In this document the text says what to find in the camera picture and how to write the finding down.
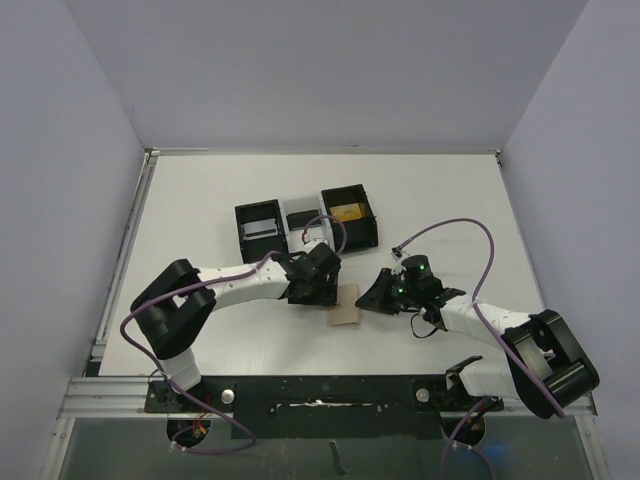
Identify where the black left tray compartment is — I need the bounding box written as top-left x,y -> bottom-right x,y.
234,199 -> 289,263

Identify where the white middle tray compartment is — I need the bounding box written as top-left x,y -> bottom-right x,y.
279,193 -> 335,252

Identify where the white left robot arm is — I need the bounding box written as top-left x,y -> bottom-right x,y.
121,241 -> 341,411

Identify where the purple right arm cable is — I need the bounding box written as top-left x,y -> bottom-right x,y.
392,218 -> 566,480

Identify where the front aluminium rail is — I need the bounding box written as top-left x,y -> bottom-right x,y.
57,376 -> 166,419

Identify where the aluminium table edge rail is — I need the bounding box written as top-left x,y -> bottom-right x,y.
88,149 -> 159,363

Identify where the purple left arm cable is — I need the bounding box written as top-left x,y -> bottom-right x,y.
121,214 -> 349,455

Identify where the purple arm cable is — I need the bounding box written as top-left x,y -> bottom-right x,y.
392,218 -> 566,480
121,214 -> 349,455

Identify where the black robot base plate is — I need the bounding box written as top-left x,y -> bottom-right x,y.
144,374 -> 477,440

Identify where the black card in tray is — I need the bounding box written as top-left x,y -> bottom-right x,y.
286,210 -> 320,231

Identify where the silver card in tray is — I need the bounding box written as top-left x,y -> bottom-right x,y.
241,218 -> 278,240

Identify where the gold credit card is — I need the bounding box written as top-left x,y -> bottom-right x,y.
329,202 -> 370,223

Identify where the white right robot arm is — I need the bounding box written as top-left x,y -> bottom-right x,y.
356,255 -> 600,419

